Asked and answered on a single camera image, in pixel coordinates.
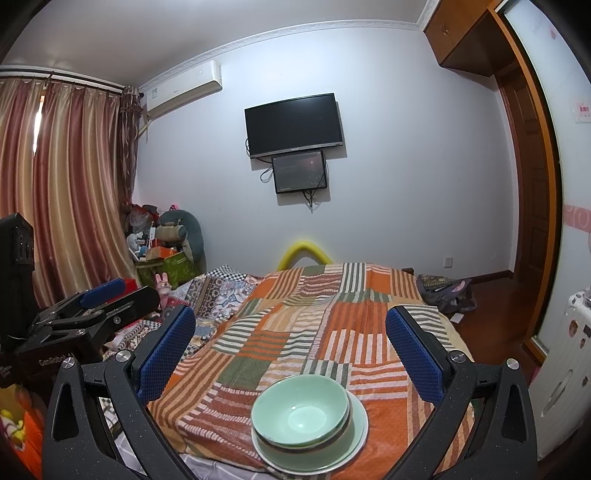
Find light green plate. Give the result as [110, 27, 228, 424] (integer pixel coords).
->
[252, 392, 370, 474]

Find orange printed cloth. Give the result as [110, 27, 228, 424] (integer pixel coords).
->
[0, 385, 49, 468]

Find grey plush toy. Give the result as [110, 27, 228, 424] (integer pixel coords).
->
[156, 210, 205, 266]

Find grey bedsheet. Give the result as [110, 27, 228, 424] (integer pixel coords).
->
[113, 434, 287, 480]

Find small black monitor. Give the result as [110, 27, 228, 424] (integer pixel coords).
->
[271, 150, 329, 195]

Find white air conditioner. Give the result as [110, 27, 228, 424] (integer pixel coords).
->
[141, 60, 223, 121]

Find light green bowl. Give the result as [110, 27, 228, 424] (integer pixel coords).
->
[250, 375, 352, 448]

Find striped patchwork blanket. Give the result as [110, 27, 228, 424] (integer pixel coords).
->
[148, 261, 476, 474]

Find red plastic bag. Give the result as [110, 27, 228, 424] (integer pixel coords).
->
[124, 203, 158, 232]

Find wooden overhead cabinet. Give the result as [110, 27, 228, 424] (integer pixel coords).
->
[424, 0, 509, 77]

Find wooden door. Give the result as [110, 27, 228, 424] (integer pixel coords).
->
[499, 60, 561, 352]

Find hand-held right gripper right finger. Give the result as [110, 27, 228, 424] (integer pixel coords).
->
[385, 305, 539, 480]

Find green cardboard box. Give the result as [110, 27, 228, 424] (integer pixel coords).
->
[136, 256, 199, 290]

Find curtain rail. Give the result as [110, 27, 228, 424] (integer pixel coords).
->
[0, 67, 126, 92]

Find black wall television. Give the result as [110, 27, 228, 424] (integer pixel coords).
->
[244, 93, 347, 160]

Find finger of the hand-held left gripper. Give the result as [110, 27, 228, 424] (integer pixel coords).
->
[33, 278, 127, 326]
[90, 286, 161, 335]

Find checkered patterned blanket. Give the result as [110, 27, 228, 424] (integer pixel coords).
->
[102, 264, 265, 365]

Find white heater with stickers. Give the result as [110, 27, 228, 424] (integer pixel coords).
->
[529, 287, 591, 462]

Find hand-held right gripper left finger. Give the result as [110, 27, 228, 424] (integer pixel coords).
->
[42, 305, 198, 480]

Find dark patterned bag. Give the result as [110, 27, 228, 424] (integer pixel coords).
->
[418, 273, 478, 315]

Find striped brown curtain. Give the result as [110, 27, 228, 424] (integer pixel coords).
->
[0, 76, 141, 308]

